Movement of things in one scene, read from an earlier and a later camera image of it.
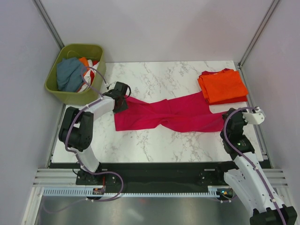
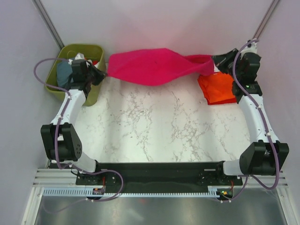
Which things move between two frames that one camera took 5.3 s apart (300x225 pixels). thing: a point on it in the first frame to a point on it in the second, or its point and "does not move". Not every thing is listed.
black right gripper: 223,116 to 221,61
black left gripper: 124,107 to 101,75
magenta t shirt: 191,112 to 157,66
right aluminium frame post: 272,7 does not move
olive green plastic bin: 93,52 does not move
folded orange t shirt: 223,86 does not move
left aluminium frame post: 48,23 does not move
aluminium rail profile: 68,177 does not move
